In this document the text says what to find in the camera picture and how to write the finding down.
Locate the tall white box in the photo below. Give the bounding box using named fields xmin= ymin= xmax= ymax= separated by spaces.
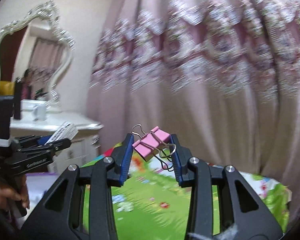
xmin=45 ymin=121 xmax=78 ymax=145

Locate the pink binder clip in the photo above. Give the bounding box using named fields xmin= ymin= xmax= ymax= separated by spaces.
xmin=131 ymin=124 xmax=177 ymax=172

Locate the person's left hand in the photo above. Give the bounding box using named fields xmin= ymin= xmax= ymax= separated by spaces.
xmin=0 ymin=175 xmax=30 ymax=222

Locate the green cartoon tablecloth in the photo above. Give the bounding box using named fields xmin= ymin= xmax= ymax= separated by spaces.
xmin=81 ymin=142 xmax=291 ymax=240

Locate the ornate white mirror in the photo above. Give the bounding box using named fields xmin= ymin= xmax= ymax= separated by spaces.
xmin=0 ymin=0 xmax=75 ymax=113

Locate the pink embroidered curtain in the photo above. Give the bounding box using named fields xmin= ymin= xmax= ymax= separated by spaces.
xmin=87 ymin=0 xmax=300 ymax=220

